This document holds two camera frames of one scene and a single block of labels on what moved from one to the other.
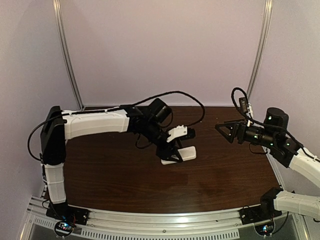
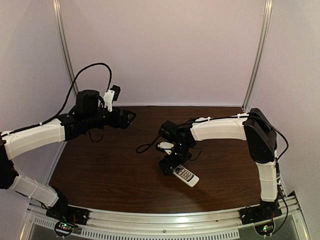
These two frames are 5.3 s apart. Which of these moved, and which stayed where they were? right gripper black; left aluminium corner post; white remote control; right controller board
Moved: white remote control; right gripper black
Stayed: left aluminium corner post; right controller board
